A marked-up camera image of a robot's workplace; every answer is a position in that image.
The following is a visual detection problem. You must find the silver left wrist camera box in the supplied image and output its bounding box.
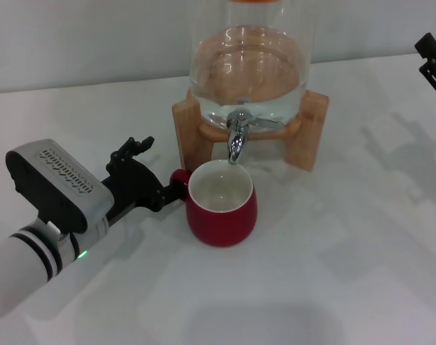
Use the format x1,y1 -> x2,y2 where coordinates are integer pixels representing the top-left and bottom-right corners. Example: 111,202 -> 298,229
5,139 -> 115,235

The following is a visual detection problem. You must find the red cup white inside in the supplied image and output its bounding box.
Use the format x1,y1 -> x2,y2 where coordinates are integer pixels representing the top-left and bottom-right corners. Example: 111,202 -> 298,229
169,160 -> 258,248

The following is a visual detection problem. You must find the clear glass water dispenser jar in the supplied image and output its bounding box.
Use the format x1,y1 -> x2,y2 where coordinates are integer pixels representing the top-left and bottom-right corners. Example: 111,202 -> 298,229
189,0 -> 314,132

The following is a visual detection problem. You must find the chrome faucet tap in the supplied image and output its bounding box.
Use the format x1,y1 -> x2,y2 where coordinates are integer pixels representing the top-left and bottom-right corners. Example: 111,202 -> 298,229
225,109 -> 286,165

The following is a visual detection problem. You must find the wooden dispenser stand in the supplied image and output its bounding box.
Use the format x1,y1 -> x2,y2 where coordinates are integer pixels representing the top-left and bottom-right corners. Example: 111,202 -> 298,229
171,88 -> 330,172

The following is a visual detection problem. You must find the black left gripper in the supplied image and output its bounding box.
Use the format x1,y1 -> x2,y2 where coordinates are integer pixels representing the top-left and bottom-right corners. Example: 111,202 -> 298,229
101,135 -> 189,227

